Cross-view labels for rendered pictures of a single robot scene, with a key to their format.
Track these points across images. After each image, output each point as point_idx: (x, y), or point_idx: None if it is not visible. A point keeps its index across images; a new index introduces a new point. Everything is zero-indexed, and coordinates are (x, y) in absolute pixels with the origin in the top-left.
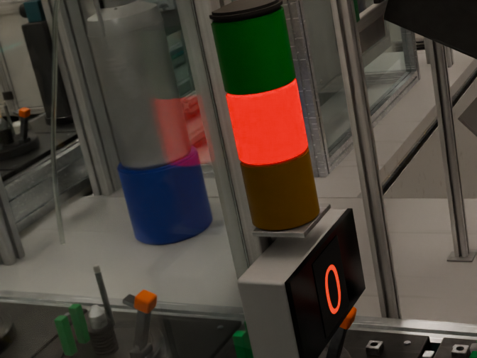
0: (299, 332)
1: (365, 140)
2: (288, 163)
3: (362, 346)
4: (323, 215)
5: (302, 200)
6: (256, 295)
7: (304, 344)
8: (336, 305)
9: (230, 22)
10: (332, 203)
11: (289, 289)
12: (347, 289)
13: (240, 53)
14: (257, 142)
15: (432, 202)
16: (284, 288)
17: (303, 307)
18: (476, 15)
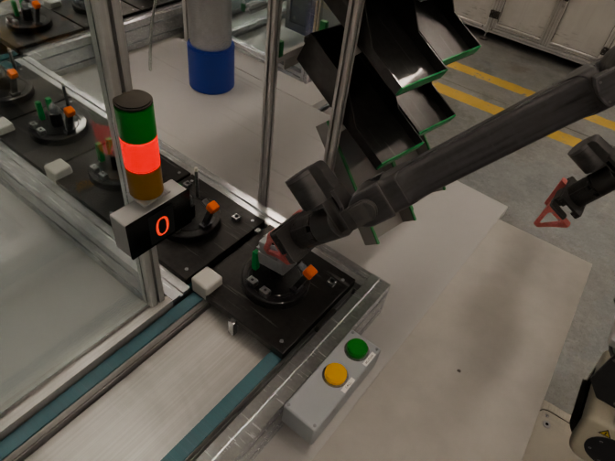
0: (130, 245)
1: (267, 118)
2: (142, 176)
3: (232, 213)
4: (163, 196)
5: (147, 191)
6: (115, 224)
7: (133, 250)
8: (163, 231)
9: (117, 109)
10: (297, 104)
11: (126, 230)
12: (175, 224)
13: (121, 124)
14: (127, 162)
15: None
16: (124, 228)
17: (135, 236)
18: (334, 84)
